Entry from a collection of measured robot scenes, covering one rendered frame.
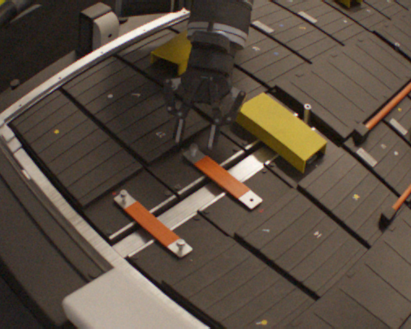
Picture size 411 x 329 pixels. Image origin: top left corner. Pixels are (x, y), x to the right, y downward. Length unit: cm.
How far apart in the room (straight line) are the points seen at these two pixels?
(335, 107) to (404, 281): 45
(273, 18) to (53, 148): 61
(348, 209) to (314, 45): 47
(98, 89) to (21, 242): 47
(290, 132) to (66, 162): 38
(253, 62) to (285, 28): 18
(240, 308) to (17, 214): 37
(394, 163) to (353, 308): 36
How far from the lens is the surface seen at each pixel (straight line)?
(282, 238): 119
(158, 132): 133
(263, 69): 148
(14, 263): 104
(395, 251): 120
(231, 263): 115
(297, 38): 159
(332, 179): 128
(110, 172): 127
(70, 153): 131
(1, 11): 107
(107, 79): 145
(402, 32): 178
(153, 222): 120
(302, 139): 131
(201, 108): 137
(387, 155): 136
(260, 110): 135
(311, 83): 146
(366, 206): 126
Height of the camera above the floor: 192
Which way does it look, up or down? 46 degrees down
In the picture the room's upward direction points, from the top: 2 degrees clockwise
